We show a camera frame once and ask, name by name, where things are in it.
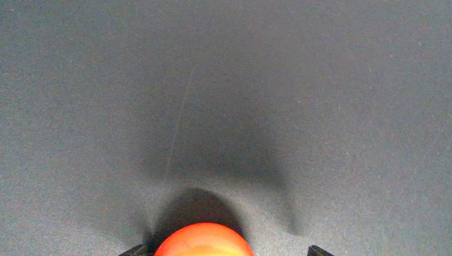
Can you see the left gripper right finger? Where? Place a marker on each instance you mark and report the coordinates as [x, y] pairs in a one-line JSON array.
[[315, 250]]

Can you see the orange round case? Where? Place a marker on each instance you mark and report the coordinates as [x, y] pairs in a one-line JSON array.
[[209, 239]]

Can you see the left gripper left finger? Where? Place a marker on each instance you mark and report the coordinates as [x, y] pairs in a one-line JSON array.
[[139, 250]]

